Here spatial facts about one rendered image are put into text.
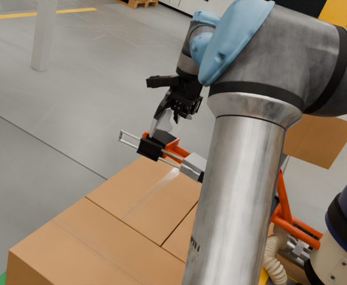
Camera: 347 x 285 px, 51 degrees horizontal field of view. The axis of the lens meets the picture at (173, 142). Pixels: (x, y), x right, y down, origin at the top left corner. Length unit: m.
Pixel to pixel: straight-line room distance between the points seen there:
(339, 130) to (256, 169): 2.05
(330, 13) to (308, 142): 5.81
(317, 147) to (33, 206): 1.79
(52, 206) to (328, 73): 2.06
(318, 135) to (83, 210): 1.51
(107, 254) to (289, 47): 1.15
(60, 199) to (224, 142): 2.04
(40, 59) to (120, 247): 2.71
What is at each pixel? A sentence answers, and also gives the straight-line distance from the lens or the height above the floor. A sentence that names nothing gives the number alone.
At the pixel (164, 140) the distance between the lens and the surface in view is 1.07.
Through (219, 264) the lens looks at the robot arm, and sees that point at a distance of 0.40.
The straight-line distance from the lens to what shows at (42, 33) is 3.79.
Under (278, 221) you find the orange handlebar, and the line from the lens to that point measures 1.00.
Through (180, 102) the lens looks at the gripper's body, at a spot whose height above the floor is 1.24.
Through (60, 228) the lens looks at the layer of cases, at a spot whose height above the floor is 0.54.
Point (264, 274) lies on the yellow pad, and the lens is 1.02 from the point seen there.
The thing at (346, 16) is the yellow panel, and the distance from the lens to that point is 8.07.
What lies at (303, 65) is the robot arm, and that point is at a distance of 0.44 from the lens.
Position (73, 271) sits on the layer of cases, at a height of 0.54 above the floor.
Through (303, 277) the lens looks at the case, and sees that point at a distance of 1.12.
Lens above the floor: 1.63
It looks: 30 degrees down
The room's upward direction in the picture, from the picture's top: 20 degrees clockwise
